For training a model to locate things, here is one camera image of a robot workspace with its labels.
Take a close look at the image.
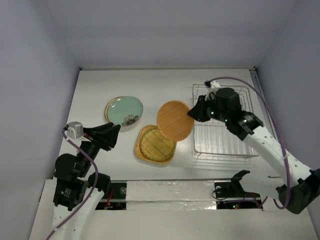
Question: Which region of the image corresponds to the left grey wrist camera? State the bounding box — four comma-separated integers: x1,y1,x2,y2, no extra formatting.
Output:
62,121,84,140

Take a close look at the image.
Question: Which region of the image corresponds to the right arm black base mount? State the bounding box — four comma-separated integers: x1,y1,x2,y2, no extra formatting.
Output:
211,170,250,201

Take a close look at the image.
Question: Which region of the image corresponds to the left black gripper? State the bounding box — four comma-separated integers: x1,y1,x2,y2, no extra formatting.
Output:
78,120,121,175

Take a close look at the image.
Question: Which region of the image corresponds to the beige bird pattern plate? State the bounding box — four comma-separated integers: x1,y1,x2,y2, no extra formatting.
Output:
104,95,145,128

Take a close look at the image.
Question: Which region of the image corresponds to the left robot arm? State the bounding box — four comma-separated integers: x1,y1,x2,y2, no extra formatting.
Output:
47,121,121,240

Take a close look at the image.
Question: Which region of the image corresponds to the yellow plate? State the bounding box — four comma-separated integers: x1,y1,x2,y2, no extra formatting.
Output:
135,125,175,165
138,126,177,163

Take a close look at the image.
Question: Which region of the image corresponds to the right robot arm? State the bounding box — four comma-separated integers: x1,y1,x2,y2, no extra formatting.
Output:
187,87,320,214

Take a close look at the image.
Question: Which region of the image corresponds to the white foam block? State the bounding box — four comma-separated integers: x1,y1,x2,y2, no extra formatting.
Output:
125,180,217,211

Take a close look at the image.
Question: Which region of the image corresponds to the orange plate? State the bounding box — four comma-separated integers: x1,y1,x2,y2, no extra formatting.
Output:
156,100,194,142

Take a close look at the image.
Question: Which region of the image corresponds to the green flower plate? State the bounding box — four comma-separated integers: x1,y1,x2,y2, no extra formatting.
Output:
105,96,144,126

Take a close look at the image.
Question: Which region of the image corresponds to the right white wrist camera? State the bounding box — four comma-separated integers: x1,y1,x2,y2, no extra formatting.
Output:
204,80,221,94

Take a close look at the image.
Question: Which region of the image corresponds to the wire dish rack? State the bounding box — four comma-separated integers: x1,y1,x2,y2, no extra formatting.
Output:
192,83,259,160

